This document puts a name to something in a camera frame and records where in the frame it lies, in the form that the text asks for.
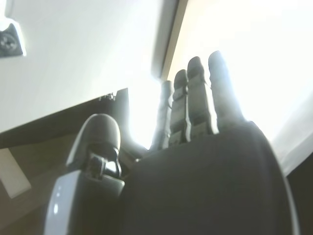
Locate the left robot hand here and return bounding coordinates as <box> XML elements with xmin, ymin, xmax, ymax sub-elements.
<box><xmin>43</xmin><ymin>50</ymin><xmax>301</xmax><ymax>235</ymax></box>

